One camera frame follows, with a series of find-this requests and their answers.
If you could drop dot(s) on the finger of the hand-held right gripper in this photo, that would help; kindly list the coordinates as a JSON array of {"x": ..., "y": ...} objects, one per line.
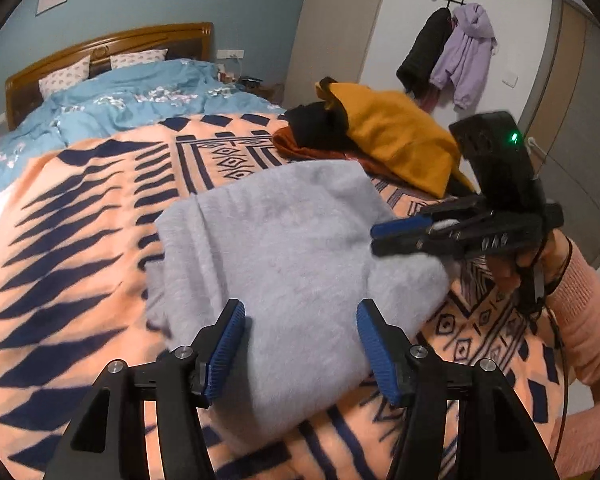
[
  {"x": 410, "y": 246},
  {"x": 400, "y": 227}
]

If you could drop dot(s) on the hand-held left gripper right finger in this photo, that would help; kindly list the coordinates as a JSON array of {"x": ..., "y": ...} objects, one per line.
[{"x": 377, "y": 355}]

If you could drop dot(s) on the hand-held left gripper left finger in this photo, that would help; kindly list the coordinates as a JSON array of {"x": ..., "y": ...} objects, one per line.
[{"x": 225, "y": 355}]

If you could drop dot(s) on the grey sweater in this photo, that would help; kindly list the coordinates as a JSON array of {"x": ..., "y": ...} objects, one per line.
[{"x": 280, "y": 260}]

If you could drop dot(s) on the person's right forearm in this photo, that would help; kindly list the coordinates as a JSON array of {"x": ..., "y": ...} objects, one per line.
[{"x": 585, "y": 320}]

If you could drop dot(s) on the person's right hand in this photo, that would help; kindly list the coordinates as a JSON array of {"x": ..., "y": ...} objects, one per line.
[{"x": 505, "y": 275}]

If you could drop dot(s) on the mustard yellow garment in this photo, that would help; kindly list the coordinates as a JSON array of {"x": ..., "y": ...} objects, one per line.
[{"x": 400, "y": 135}]

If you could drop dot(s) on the dark red hanging garment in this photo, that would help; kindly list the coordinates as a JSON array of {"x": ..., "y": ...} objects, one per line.
[{"x": 430, "y": 96}]

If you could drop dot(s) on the grey brown door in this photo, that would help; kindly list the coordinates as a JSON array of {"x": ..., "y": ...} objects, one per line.
[{"x": 580, "y": 85}]

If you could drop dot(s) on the rust orange garment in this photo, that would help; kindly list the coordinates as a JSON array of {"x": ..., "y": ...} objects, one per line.
[{"x": 300, "y": 152}]

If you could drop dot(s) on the purple hanging hoodie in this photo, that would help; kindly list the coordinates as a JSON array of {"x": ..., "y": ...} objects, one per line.
[{"x": 467, "y": 50}]

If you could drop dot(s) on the black garment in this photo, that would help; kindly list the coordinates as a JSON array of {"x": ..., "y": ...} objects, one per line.
[{"x": 315, "y": 122}]

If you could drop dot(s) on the black hanging jacket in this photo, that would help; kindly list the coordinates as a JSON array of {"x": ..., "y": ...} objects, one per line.
[{"x": 425, "y": 50}]

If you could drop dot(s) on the orange navy patterned blanket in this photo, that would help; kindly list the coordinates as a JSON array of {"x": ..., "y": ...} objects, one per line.
[{"x": 80, "y": 260}]

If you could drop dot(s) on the wooden nightstand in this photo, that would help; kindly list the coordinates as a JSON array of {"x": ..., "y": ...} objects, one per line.
[{"x": 272, "y": 92}]

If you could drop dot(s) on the beige wardrobe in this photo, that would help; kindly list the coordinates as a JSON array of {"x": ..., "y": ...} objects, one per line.
[{"x": 340, "y": 25}]

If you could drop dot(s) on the blue floral duvet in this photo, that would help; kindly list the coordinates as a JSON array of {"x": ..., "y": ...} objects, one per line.
[{"x": 130, "y": 95}]

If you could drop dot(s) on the white floral pillow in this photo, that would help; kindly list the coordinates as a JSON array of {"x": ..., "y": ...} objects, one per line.
[
  {"x": 137, "y": 59},
  {"x": 65, "y": 76}
]

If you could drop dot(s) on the wooden headboard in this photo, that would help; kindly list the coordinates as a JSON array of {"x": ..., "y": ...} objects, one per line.
[{"x": 130, "y": 40}]

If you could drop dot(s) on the white wall switch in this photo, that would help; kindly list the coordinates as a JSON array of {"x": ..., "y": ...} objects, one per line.
[{"x": 510, "y": 79}]

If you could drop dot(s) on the white wall socket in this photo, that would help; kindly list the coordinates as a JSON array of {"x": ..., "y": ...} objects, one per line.
[{"x": 229, "y": 54}]

